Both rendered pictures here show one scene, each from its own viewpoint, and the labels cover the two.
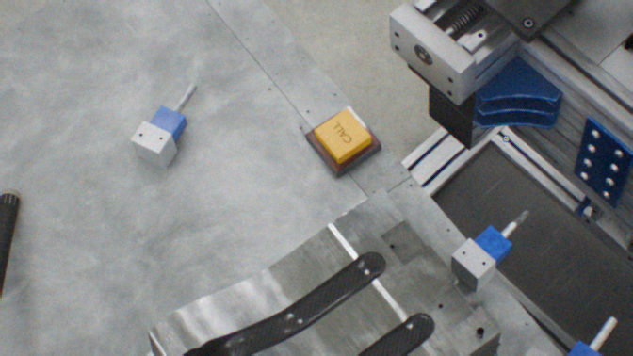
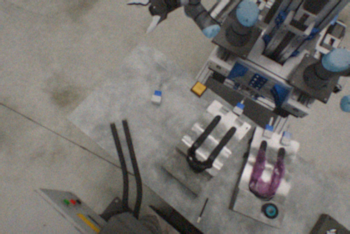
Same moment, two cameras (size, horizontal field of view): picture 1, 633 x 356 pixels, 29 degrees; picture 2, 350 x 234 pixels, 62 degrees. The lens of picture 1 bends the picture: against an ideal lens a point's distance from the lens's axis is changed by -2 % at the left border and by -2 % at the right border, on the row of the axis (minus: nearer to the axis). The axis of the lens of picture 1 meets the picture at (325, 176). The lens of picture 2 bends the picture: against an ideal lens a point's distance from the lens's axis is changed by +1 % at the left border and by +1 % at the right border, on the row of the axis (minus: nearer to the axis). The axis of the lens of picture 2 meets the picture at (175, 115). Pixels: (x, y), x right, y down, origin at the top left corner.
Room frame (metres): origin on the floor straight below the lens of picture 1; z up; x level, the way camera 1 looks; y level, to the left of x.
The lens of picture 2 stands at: (0.32, 0.44, 2.49)
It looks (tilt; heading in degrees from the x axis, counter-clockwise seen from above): 73 degrees down; 328
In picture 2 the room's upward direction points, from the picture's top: 9 degrees clockwise
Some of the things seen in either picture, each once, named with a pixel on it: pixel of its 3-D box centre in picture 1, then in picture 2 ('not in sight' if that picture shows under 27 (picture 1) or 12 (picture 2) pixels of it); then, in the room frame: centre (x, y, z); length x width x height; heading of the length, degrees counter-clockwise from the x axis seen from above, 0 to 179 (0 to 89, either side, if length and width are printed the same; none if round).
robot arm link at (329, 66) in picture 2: not in sight; (334, 63); (0.60, -0.61, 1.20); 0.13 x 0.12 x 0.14; 61
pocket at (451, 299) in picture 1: (454, 306); (238, 122); (0.56, -0.14, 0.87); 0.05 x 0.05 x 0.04; 28
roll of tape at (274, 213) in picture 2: not in sight; (269, 210); (0.06, -0.06, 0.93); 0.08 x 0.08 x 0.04
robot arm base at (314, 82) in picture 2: not in sight; (320, 73); (0.60, -0.60, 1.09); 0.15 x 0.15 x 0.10
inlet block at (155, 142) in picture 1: (170, 120); (158, 92); (0.93, 0.21, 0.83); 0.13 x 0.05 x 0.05; 144
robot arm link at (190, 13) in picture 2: not in sight; (194, 7); (1.07, -0.04, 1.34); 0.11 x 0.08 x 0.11; 10
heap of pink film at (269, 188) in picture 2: not in sight; (267, 172); (0.24, -0.16, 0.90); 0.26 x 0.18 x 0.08; 135
